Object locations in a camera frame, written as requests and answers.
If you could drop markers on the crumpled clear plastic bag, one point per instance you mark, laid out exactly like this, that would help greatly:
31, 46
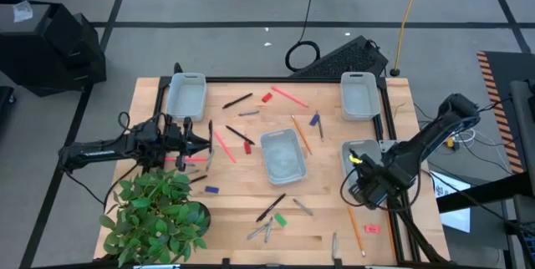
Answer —
22, 11

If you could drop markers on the green leafy plant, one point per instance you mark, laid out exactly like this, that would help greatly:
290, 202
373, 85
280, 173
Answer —
154, 219

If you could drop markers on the grey plastic bin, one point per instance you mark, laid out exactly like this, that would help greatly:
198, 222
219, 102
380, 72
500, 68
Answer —
186, 97
359, 97
283, 158
370, 147

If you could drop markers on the black round floor foot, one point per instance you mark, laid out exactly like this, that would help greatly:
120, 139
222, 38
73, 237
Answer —
395, 72

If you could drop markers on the black desk bar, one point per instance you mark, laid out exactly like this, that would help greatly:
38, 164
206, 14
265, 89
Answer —
480, 194

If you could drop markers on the purple eraser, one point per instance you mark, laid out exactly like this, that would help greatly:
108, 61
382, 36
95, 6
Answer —
314, 120

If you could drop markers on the black perforated computer case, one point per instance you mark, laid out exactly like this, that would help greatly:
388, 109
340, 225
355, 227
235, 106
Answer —
342, 60

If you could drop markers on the black caster base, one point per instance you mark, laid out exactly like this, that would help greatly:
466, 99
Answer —
5, 95

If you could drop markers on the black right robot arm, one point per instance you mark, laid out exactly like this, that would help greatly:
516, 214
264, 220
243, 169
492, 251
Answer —
430, 135

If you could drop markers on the red eraser with black logo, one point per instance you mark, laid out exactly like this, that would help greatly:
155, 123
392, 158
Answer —
248, 148

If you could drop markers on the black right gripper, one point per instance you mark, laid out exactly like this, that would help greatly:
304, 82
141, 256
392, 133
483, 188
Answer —
374, 179

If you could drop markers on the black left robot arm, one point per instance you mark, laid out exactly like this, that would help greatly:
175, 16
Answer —
96, 152

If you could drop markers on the black mat with orange stripes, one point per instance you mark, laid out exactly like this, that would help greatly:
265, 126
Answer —
510, 68

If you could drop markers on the green eraser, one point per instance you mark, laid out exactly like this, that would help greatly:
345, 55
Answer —
280, 219

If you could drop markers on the orange pencil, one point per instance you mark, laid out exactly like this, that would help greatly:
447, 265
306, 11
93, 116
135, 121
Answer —
356, 230
301, 134
391, 237

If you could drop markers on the plain red eraser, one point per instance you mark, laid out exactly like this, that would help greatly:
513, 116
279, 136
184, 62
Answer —
267, 97

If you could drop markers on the pink eraser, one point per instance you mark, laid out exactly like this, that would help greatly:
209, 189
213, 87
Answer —
372, 229

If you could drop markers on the yellow tape tag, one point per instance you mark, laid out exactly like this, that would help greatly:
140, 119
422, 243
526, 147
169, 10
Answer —
355, 159

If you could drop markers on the white paper sheet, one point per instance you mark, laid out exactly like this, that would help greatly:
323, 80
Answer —
453, 219

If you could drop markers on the blue eraser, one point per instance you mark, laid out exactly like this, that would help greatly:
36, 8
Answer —
212, 189

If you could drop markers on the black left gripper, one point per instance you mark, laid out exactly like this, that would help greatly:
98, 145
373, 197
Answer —
177, 139

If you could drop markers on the black pen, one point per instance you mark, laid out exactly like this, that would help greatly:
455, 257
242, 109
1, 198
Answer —
199, 179
210, 129
240, 135
237, 100
271, 208

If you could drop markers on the black plant pot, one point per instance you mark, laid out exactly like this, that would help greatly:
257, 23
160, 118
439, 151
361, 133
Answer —
206, 219

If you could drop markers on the pink pencil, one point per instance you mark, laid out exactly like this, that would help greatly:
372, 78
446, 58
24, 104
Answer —
225, 146
196, 159
289, 96

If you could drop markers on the black aluminium table frame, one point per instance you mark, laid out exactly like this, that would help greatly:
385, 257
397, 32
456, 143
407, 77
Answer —
251, 79

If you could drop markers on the black stacked cases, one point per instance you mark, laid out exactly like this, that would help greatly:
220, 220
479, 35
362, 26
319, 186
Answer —
42, 52

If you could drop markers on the yellow connector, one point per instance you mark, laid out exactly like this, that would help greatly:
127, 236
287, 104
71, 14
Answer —
450, 142

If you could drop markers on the silver mounting bracket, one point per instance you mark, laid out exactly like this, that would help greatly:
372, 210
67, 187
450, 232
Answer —
385, 145

